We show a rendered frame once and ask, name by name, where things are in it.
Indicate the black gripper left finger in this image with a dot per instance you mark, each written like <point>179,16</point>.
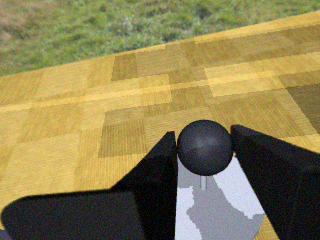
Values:
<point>140,206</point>

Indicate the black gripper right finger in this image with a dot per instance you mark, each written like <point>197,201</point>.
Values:
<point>285,179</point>

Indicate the glass french press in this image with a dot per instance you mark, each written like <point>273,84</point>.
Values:
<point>214,199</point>

